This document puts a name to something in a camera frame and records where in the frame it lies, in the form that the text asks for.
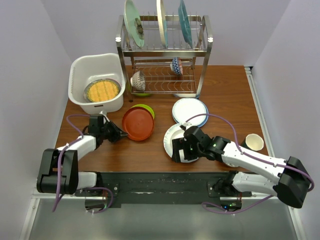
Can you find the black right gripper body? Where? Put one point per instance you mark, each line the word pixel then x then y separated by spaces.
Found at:
pixel 200 150

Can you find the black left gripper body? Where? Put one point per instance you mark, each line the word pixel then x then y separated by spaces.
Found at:
pixel 105 131

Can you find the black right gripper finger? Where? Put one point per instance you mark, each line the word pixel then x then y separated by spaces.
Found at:
pixel 178 150
pixel 191 151

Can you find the red-orange plate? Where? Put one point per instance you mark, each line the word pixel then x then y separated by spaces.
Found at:
pixel 139 123

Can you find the lime green plate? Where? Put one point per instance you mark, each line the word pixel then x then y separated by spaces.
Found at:
pixel 147 107

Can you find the grey reindeer snowflake plate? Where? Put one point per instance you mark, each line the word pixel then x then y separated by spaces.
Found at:
pixel 86 93

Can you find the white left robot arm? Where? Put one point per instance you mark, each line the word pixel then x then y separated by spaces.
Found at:
pixel 59 172

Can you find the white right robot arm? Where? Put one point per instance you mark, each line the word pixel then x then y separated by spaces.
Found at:
pixel 286 179

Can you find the white plastic bin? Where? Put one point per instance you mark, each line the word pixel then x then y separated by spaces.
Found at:
pixel 91 68

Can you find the white scalloped plate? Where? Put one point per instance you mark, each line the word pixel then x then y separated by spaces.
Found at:
pixel 174 132

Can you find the blue plate under white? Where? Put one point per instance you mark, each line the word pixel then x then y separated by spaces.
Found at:
pixel 199 121

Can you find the white plate on blue plate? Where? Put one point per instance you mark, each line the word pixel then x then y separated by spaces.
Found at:
pixel 185 108

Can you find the floral patterned small bowl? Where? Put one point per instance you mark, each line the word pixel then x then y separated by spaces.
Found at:
pixel 231 165

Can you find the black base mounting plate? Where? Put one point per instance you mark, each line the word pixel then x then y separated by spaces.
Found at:
pixel 173 188

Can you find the grey patterned bowl in rack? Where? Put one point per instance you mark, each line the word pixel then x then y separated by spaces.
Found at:
pixel 138 81

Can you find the dark green cup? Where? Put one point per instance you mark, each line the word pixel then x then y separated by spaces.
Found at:
pixel 253 142

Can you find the stainless steel dish rack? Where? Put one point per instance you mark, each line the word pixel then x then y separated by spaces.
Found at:
pixel 154 60

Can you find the blue zigzag patterned bowl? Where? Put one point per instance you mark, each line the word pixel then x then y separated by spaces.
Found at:
pixel 176 66

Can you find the light green plate in rack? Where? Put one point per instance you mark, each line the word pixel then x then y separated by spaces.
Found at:
pixel 133 23

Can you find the teal plate in rack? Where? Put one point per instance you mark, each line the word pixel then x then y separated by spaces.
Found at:
pixel 185 24

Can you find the cream rimmed plate in rack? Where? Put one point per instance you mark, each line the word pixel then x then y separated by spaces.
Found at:
pixel 162 23

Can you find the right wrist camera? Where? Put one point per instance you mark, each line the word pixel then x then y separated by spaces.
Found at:
pixel 185 125

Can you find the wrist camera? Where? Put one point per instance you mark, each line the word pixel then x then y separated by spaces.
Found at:
pixel 185 125
pixel 104 113

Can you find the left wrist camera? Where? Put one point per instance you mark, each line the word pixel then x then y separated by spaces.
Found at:
pixel 104 113

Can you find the aluminium frame rail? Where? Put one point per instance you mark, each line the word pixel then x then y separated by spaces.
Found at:
pixel 294 213

